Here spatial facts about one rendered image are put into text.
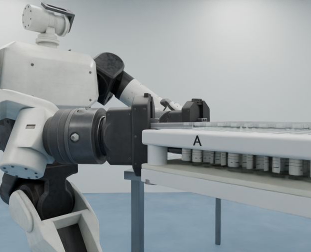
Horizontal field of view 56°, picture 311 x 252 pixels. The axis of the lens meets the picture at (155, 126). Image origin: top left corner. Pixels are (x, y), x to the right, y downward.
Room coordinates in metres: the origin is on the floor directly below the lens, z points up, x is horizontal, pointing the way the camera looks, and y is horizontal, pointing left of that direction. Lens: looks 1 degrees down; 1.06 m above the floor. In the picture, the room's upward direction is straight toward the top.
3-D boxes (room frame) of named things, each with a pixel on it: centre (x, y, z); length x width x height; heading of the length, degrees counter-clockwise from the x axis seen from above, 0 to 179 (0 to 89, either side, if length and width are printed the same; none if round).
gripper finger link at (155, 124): (0.43, -0.02, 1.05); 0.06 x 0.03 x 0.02; 79
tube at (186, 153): (0.39, -0.04, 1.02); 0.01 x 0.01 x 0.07
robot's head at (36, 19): (0.82, 0.31, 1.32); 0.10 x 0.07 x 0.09; 136
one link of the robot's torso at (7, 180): (0.89, 0.37, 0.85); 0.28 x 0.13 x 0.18; 46
